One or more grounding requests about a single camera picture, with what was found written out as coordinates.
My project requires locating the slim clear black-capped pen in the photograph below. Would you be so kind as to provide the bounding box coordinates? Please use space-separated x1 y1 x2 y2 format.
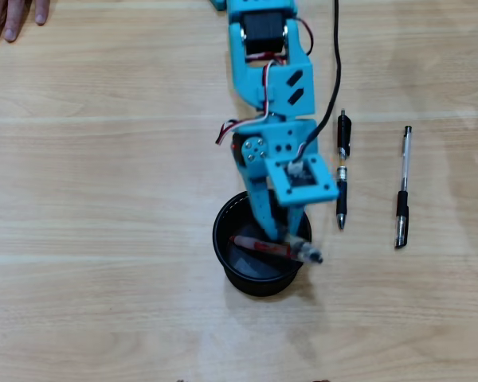
394 125 413 251

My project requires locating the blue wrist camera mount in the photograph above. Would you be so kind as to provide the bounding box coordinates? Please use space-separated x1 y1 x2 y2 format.
264 154 341 208

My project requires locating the grey grip clear pen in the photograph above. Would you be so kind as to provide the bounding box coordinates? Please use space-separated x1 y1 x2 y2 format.
284 234 326 266

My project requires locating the thick black retractable pen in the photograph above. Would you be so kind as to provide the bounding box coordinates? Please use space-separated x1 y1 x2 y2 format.
335 109 352 231

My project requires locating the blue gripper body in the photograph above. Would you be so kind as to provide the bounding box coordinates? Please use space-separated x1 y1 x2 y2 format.
231 118 319 164

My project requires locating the person's right hand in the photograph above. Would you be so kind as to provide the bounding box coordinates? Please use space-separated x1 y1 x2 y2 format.
0 0 51 45

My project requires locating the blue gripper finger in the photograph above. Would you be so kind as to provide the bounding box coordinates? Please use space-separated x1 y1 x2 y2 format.
288 203 306 240
238 135 286 244

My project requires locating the black camera cable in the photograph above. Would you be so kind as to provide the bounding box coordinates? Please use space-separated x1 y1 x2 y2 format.
294 0 343 168

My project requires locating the black mesh pen holder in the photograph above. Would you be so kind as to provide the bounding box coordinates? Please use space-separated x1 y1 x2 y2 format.
212 190 312 298

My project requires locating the red clear pen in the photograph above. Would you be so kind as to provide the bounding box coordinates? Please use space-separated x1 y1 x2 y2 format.
229 234 300 262

